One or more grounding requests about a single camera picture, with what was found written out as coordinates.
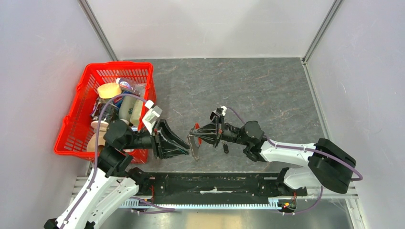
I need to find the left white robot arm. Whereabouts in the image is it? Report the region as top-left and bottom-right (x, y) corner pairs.
(44, 119), (190, 229)

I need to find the grey red key holder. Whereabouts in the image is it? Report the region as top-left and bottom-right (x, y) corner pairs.
(187, 123), (202, 161)

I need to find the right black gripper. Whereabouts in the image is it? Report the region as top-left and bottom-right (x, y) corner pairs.
(192, 114), (249, 147)

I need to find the grey green bottle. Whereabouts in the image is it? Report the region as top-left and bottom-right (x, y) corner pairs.
(118, 96), (137, 124)

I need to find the yellow lid dark jar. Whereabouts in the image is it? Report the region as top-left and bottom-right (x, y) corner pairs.
(90, 83), (122, 131)

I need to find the red plastic basket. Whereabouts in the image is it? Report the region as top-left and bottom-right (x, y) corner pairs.
(53, 61), (157, 165)

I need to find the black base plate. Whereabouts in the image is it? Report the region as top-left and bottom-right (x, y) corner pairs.
(136, 172), (308, 205)

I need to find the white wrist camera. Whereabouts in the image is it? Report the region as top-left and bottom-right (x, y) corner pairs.
(216, 105), (227, 116)
(142, 100), (162, 134)

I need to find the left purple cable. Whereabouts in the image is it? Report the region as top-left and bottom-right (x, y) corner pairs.
(59, 93), (177, 229)

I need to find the black key fob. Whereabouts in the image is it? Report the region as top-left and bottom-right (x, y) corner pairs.
(223, 143), (229, 154)

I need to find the wooden spool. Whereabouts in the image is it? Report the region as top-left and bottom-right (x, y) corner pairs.
(86, 131), (106, 153)

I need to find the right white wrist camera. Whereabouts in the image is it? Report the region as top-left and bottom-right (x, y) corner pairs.
(216, 105), (227, 116)

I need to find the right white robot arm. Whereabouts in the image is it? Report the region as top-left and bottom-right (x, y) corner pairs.
(189, 106), (359, 195)

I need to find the white slotted cable duct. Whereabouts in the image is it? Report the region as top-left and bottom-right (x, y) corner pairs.
(119, 198), (284, 210)

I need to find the clear plastic bottle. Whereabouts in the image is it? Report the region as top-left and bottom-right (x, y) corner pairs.
(115, 78), (146, 96)

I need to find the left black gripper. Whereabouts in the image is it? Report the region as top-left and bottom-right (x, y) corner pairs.
(123, 118), (191, 158)

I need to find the cream bottle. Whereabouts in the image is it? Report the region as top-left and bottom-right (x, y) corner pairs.
(129, 100), (143, 126)

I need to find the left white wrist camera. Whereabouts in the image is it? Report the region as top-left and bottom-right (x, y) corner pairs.
(142, 100), (162, 134)

